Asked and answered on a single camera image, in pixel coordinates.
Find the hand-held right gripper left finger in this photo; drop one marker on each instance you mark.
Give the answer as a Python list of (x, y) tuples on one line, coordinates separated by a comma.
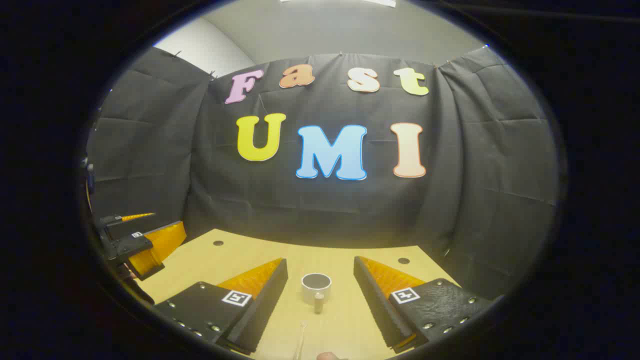
[(265, 305)]

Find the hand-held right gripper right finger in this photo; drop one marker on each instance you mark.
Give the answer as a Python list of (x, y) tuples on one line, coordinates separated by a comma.
[(375, 305)]

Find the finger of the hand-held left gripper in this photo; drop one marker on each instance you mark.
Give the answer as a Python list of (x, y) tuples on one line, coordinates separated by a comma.
[(120, 225), (160, 245)]

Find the clear beige toothbrush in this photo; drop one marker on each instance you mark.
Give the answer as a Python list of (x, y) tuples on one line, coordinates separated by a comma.
[(301, 340)]

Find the light wooden desktop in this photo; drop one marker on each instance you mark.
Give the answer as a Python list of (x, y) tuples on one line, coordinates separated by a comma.
[(325, 257)]

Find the black backdrop cloth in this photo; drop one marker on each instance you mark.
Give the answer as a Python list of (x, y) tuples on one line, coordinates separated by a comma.
[(350, 210)]

